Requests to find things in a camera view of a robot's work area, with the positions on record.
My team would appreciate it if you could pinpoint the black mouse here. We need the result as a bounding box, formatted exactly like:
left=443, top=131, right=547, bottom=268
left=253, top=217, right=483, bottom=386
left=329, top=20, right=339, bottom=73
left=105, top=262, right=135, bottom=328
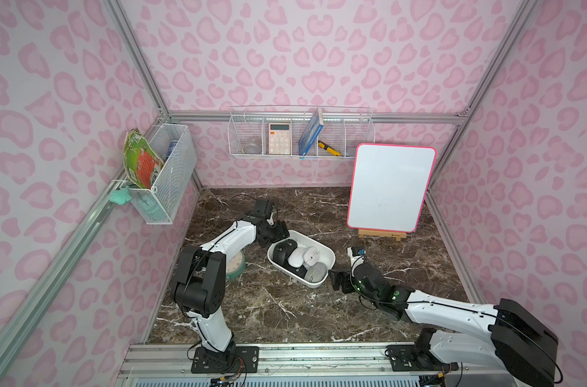
left=272, top=239, right=298, bottom=267

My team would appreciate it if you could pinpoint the white storage box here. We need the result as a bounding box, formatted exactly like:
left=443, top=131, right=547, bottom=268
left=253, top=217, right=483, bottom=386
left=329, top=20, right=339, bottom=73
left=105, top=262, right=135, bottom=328
left=267, top=231, right=335, bottom=289

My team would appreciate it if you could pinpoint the grey mouse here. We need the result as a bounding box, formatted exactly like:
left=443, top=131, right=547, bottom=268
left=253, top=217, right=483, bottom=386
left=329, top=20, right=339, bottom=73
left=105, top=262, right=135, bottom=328
left=304, top=262, right=328, bottom=284

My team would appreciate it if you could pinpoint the white pink mouse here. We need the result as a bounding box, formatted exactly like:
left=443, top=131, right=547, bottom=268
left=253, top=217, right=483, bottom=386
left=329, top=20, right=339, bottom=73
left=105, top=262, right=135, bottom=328
left=303, top=247, right=321, bottom=267

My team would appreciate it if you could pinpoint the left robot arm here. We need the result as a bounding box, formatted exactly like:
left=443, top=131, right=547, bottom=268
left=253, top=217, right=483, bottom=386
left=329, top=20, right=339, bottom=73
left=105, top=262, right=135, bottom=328
left=169, top=199, right=290, bottom=355

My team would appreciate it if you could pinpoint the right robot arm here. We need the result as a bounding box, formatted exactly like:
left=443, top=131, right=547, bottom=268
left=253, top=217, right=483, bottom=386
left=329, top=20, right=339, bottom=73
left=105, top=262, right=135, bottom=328
left=328, top=256, right=564, bottom=386

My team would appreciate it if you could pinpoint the wooden easel stand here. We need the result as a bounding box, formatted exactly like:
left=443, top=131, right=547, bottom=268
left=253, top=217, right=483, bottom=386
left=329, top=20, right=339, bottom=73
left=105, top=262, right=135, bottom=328
left=358, top=229, right=407, bottom=241

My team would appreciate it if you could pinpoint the green round clock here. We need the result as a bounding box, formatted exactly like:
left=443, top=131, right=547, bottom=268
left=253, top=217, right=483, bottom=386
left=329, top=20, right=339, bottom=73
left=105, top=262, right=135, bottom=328
left=226, top=252, right=247, bottom=282

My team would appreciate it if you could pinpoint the clear tape roll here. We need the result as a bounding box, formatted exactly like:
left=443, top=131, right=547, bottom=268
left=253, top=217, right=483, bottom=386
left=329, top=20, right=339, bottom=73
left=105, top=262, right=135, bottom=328
left=242, top=137, right=263, bottom=155

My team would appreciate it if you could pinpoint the pink white calculator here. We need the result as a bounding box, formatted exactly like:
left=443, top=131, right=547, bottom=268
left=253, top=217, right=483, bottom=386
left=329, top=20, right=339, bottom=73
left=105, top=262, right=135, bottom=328
left=268, top=123, right=292, bottom=156

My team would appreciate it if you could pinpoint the yellow utility knife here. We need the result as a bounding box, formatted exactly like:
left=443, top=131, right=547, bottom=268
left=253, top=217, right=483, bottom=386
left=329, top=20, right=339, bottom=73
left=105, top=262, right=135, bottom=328
left=318, top=140, right=342, bottom=157

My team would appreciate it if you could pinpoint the blue book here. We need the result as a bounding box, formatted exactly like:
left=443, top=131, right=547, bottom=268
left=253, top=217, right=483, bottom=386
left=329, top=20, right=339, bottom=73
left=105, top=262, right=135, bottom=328
left=298, top=107, right=324, bottom=156

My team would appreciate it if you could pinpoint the green snack bag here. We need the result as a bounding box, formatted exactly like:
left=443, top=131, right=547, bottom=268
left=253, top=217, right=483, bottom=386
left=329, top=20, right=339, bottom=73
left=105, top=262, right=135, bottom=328
left=123, top=128, right=164, bottom=190

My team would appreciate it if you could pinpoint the teal clip holder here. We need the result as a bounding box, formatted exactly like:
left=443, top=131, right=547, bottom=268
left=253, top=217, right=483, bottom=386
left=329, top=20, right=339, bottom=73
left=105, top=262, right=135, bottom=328
left=109, top=187, right=132, bottom=206

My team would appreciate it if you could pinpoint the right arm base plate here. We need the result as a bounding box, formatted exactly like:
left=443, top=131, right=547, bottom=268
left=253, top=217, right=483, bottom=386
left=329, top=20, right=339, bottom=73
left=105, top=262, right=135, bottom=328
left=385, top=344, right=460, bottom=373

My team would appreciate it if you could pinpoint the white board pink frame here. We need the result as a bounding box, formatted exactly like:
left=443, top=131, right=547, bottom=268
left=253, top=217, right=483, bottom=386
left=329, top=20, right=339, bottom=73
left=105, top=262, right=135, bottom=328
left=347, top=144, right=437, bottom=233

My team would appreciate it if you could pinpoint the white wire wall shelf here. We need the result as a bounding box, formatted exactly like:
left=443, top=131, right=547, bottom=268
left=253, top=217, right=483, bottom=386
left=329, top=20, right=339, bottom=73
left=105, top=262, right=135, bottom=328
left=227, top=106, right=376, bottom=160

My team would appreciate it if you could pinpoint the white mesh wall basket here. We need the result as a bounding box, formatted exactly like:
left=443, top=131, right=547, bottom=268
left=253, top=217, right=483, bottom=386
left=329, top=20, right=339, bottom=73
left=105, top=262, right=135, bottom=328
left=127, top=124, right=198, bottom=225

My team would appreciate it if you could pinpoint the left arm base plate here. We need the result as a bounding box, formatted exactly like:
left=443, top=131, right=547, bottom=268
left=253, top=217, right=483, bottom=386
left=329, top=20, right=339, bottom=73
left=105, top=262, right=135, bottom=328
left=190, top=346, right=260, bottom=374

